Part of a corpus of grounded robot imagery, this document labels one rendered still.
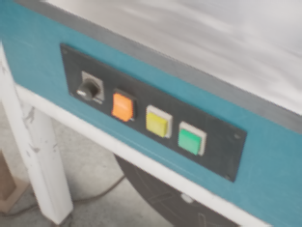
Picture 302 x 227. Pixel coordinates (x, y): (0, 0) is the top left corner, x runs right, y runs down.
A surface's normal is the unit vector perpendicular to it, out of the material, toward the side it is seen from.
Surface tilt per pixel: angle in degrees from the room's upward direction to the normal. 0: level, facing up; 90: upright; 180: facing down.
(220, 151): 90
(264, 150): 90
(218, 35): 0
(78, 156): 0
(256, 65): 0
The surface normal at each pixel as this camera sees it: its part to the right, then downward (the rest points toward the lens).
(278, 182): -0.57, 0.61
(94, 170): 0.00, -0.67
